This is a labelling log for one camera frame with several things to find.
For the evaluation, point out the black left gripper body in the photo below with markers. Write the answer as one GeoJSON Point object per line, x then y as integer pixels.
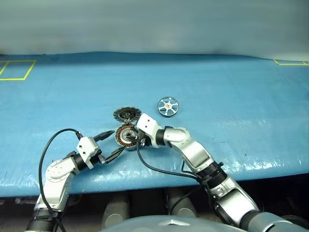
{"type": "Point", "coordinates": [99, 152]}

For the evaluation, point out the yellow tape rectangle outline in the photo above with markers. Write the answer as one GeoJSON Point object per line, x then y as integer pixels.
{"type": "Point", "coordinates": [29, 70]}

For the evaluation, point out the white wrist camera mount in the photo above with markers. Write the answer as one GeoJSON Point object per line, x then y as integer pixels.
{"type": "Point", "coordinates": [147, 124]}
{"type": "Point", "coordinates": [85, 148]}

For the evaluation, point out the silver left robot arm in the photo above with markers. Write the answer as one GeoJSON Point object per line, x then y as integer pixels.
{"type": "Point", "coordinates": [56, 177]}

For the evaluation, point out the blue plastic table cover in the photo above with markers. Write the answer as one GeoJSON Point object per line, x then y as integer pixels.
{"type": "Point", "coordinates": [154, 84]}

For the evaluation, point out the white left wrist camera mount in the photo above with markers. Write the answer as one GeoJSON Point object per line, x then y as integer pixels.
{"type": "Point", "coordinates": [85, 148]}

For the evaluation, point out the round grey motor lid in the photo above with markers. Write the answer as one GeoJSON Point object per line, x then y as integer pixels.
{"type": "Point", "coordinates": [126, 113]}

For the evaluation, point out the grey rounded cylinder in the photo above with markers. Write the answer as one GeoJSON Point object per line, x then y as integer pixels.
{"type": "Point", "coordinates": [116, 210]}
{"type": "Point", "coordinates": [182, 205]}

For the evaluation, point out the grey robot torso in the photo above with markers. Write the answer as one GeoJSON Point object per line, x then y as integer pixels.
{"type": "Point", "coordinates": [169, 223]}

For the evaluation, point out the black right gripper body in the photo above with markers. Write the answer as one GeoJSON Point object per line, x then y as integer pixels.
{"type": "Point", "coordinates": [142, 139]}

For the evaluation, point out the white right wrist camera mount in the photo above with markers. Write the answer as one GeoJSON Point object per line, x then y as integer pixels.
{"type": "Point", "coordinates": [147, 124]}

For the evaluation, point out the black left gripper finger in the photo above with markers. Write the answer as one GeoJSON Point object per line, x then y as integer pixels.
{"type": "Point", "coordinates": [105, 135]}
{"type": "Point", "coordinates": [115, 154]}

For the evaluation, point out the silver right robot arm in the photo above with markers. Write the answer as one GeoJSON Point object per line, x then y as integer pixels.
{"type": "Point", "coordinates": [195, 152]}

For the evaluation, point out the motor housing with copper windings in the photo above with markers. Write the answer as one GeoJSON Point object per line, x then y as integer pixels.
{"type": "Point", "coordinates": [120, 140]}

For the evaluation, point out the silver spoked rotor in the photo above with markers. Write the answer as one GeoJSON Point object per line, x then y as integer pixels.
{"type": "Point", "coordinates": [168, 107]}

